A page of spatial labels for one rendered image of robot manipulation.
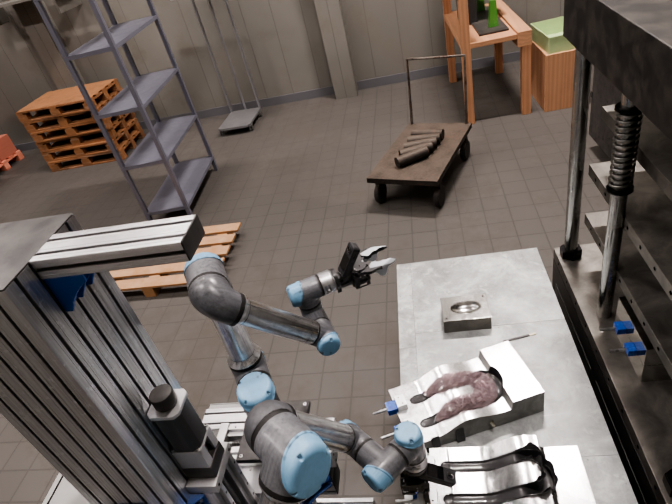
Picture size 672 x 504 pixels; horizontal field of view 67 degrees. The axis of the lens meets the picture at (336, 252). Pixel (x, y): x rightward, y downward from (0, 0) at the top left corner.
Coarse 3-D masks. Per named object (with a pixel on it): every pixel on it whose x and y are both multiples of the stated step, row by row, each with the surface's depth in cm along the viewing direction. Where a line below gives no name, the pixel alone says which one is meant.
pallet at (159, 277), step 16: (224, 224) 479; (240, 224) 475; (208, 240) 462; (224, 240) 457; (112, 272) 455; (128, 272) 449; (144, 272) 443; (160, 272) 438; (176, 272) 435; (128, 288) 429; (144, 288) 427; (160, 288) 438
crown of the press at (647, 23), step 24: (576, 0) 174; (600, 0) 154; (624, 0) 149; (648, 0) 144; (576, 24) 177; (600, 24) 155; (624, 24) 138; (648, 24) 130; (576, 48) 180; (600, 48) 158; (624, 48) 140; (648, 48) 126; (624, 72) 142; (648, 72) 128; (648, 96) 130
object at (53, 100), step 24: (48, 96) 714; (72, 96) 683; (96, 96) 668; (24, 120) 685; (48, 120) 718; (72, 120) 699; (120, 120) 711; (48, 144) 710; (72, 144) 701; (96, 144) 694; (120, 144) 714; (72, 168) 721
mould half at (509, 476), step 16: (432, 448) 172; (448, 448) 171; (464, 448) 170; (480, 448) 169; (496, 448) 166; (512, 448) 162; (544, 448) 167; (560, 448) 165; (576, 448) 164; (512, 464) 159; (528, 464) 156; (560, 464) 161; (576, 464) 160; (464, 480) 161; (480, 480) 161; (496, 480) 159; (512, 480) 155; (528, 480) 152; (560, 480) 158; (576, 480) 157; (528, 496) 149; (544, 496) 148; (560, 496) 154; (576, 496) 153; (592, 496) 152
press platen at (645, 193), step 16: (592, 176) 212; (608, 176) 205; (640, 176) 200; (640, 192) 192; (656, 192) 190; (640, 208) 185; (656, 208) 183; (624, 224) 184; (640, 224) 178; (656, 224) 176; (640, 240) 172; (656, 240) 170; (656, 256) 164; (656, 272) 162
